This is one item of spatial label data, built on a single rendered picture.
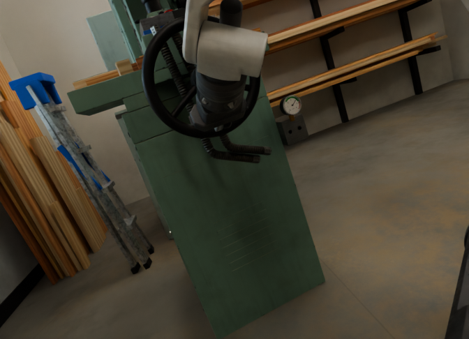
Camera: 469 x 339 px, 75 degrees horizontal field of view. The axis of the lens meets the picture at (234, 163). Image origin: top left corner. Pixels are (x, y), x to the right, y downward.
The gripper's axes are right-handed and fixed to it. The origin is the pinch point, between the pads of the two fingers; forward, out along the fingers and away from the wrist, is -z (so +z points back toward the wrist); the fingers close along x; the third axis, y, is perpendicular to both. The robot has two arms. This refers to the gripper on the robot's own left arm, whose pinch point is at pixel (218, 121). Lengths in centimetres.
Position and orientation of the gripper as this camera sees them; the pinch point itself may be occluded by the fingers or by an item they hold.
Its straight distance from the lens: 68.8
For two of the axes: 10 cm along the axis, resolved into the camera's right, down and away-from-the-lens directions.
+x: 9.0, -3.7, 2.3
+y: -4.2, -8.6, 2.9
